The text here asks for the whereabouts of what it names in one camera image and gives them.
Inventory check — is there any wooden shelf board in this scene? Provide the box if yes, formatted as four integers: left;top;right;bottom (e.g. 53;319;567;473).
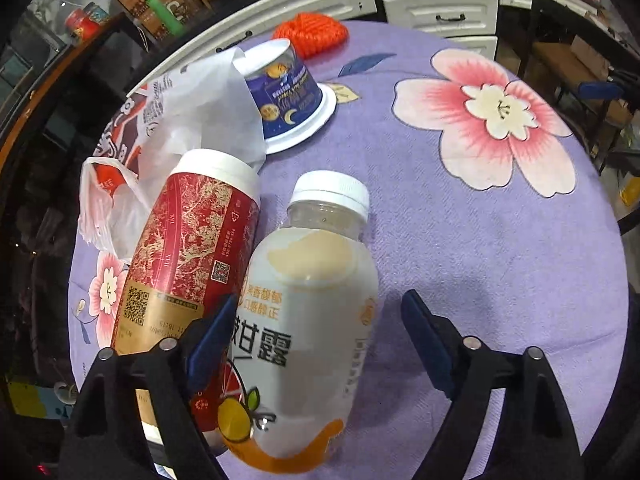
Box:
530;40;632;128

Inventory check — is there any orange knitted pad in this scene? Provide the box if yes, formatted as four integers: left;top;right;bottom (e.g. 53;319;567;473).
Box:
271;11;349;59

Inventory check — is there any red and gold canister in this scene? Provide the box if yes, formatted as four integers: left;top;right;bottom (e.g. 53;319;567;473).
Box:
110;148;262;433

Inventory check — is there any white plastic bag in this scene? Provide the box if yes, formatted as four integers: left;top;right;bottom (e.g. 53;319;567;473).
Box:
77;46;268;261

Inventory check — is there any purple floral tablecloth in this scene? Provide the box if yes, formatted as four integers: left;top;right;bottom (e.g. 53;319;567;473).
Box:
67;20;630;471

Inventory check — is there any blue ice cream cup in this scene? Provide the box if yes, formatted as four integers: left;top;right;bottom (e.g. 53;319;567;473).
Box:
232;38;337;155

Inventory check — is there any white juice bottle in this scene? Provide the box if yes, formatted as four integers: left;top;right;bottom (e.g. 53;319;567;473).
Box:
217;170;379;475

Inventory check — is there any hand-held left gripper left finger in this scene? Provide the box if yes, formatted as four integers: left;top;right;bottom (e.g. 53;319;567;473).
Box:
60;292;238;480

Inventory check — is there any green plastic bottle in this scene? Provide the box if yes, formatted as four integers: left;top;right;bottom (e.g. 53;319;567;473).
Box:
146;0;185;37

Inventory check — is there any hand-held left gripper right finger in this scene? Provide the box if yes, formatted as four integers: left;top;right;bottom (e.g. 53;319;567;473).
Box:
400;289;586;480

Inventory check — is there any yellow paper note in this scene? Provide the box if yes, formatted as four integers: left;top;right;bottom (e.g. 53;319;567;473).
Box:
6;381;52;419

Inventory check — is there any red can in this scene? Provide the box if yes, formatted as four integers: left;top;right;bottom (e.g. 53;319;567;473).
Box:
64;6;109;40

